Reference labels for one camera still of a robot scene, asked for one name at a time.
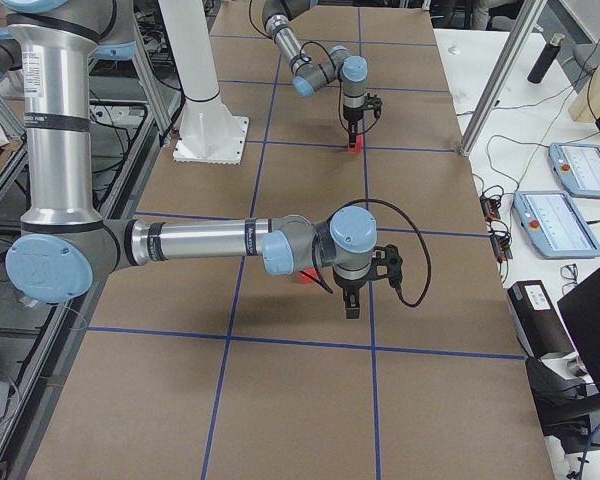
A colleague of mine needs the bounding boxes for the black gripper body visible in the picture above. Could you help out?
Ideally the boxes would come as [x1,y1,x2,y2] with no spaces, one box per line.
[333,244,403,300]
[342,93,383,124]

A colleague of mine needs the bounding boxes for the teach pendant near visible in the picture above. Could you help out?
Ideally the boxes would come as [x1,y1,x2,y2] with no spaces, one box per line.
[513,191,600,259]

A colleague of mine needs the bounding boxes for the teach pendant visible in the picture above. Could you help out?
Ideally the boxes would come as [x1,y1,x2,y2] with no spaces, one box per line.
[513,191,600,259]
[549,143,600,199]

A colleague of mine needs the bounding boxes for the black box with label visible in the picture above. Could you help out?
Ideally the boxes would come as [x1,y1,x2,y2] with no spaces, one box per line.
[506,280,575,359]

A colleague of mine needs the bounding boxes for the eyeglasses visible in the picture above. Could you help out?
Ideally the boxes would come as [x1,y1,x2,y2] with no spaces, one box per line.
[560,263,579,295]

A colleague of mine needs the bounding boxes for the black water bottle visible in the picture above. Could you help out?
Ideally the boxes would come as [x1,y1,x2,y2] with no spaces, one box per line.
[527,33,565,84]

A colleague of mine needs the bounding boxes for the teach pendant far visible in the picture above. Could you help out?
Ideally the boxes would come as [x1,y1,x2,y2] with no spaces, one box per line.
[549,143,600,199]

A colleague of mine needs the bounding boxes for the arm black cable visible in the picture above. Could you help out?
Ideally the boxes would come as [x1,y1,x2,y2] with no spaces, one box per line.
[247,0,376,136]
[309,198,434,308]

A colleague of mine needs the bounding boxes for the white pedestal base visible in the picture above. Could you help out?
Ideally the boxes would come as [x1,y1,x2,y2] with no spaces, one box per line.
[159,0,249,165]

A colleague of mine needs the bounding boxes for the aluminium frame post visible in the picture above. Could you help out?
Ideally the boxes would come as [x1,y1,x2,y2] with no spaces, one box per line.
[458,0,547,157]

